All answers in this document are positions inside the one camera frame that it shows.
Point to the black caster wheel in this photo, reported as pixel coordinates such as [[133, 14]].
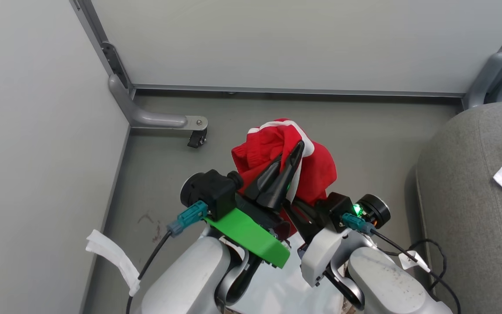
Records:
[[196, 139]]

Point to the red jacket with white stripes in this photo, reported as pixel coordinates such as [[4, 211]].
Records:
[[259, 150]]

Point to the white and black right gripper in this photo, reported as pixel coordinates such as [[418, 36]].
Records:
[[320, 255]]

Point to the grey partition foot with plate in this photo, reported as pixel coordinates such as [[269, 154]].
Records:
[[155, 118]]

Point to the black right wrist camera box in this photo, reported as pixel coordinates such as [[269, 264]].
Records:
[[375, 210]]

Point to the grey fabric sofa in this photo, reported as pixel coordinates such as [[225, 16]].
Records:
[[464, 196]]

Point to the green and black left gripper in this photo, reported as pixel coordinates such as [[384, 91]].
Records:
[[246, 233]]

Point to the dark partition hinge bracket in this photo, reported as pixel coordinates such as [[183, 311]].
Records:
[[111, 61]]

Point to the grey partition bottom rail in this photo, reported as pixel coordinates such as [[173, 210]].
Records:
[[299, 90]]

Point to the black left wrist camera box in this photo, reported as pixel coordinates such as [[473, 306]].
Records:
[[211, 189]]

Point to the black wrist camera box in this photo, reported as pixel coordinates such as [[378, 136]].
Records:
[[211, 189], [375, 210]]

